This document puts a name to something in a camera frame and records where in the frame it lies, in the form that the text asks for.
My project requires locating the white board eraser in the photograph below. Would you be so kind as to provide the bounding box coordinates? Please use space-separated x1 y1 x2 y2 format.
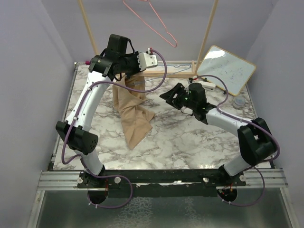
200 81 216 91

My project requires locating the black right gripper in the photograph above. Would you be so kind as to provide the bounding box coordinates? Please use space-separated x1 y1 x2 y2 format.
160 83 196 110

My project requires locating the aluminium table frame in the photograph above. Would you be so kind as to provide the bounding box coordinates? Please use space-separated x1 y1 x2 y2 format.
30 75 292 228

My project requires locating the small clear dish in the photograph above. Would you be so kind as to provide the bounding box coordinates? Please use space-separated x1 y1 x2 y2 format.
233 95 246 109

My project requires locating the small whiteboard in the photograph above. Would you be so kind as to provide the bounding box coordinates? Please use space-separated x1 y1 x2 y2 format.
197 45 256 96

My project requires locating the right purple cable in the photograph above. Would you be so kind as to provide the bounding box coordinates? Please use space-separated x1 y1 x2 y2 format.
194 75 281 206

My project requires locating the wooden clothes rack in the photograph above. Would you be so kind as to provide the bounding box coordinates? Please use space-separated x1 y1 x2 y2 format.
77 0 219 78

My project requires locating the blue wire hanger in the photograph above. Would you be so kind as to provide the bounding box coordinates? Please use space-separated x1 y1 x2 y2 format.
132 63 194 86

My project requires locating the beige t shirt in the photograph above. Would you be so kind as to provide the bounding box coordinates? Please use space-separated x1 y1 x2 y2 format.
112 85 155 150

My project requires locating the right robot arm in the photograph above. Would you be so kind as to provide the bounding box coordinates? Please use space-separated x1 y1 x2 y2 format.
160 83 277 186

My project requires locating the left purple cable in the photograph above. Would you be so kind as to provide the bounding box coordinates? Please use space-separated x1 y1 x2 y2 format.
61 48 167 209

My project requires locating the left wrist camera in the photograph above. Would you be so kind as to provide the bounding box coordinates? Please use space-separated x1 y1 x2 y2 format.
137 48 158 72

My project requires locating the pink wire hanger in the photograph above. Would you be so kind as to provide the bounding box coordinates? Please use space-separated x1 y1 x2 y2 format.
122 0 178 48

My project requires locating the purple cable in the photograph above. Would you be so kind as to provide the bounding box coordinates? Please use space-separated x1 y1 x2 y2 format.
194 75 281 206
61 48 167 209

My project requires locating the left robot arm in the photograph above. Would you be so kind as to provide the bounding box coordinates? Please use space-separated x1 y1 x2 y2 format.
56 34 140 188

